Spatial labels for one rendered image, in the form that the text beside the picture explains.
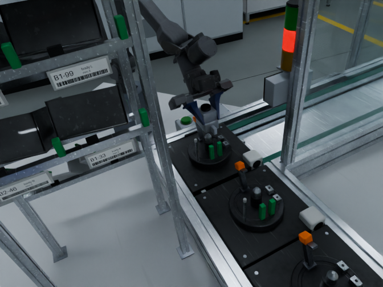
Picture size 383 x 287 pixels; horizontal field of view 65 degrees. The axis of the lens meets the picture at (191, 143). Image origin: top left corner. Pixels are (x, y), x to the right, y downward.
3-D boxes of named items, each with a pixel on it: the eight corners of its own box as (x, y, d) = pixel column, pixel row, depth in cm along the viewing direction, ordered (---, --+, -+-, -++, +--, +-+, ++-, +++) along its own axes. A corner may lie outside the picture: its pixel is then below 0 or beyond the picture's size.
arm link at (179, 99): (159, 83, 87) (163, 77, 81) (216, 66, 92) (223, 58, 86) (170, 110, 87) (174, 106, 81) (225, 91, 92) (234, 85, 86)
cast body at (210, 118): (195, 122, 92) (194, 103, 88) (208, 118, 93) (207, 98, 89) (209, 137, 86) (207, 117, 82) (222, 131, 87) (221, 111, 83)
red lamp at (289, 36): (277, 47, 74) (279, 27, 71) (294, 42, 75) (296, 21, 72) (291, 54, 70) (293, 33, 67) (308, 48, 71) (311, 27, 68)
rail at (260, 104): (149, 164, 113) (143, 142, 106) (331, 91, 137) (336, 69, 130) (154, 172, 109) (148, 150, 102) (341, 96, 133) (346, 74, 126)
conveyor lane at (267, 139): (167, 168, 110) (162, 148, 104) (342, 97, 133) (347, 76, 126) (203, 226, 90) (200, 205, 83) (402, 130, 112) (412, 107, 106)
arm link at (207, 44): (159, 43, 84) (180, 21, 74) (178, 33, 89) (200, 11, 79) (182, 78, 86) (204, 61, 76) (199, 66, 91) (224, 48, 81)
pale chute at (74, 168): (53, 185, 91) (49, 171, 92) (96, 174, 93) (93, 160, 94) (8, 189, 64) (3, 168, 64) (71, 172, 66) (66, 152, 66)
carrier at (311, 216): (195, 200, 86) (191, 169, 78) (265, 168, 93) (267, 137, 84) (242, 272, 69) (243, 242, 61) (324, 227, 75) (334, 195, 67)
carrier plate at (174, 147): (163, 150, 104) (162, 145, 103) (223, 126, 111) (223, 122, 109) (193, 196, 87) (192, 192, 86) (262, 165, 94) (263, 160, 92)
